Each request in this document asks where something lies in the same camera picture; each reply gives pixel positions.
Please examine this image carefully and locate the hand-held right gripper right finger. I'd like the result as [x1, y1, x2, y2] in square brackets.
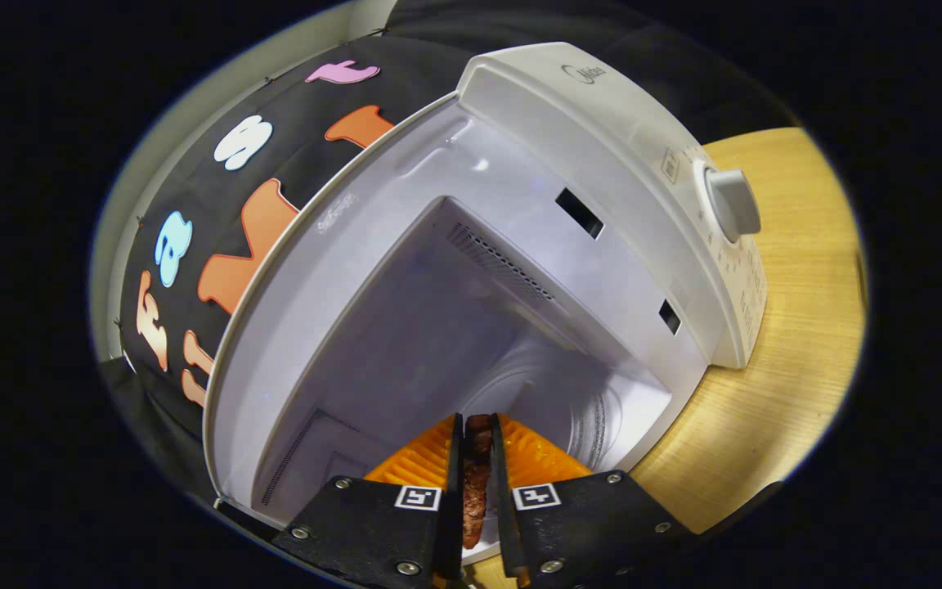
[489, 413, 697, 589]

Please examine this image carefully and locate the white microwave oven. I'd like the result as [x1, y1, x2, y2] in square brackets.
[203, 41, 769, 565]

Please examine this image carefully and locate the brown grilled meat strip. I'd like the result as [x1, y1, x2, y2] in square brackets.
[461, 414, 495, 551]

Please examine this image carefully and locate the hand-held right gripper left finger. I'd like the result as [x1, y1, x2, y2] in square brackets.
[272, 413, 465, 589]

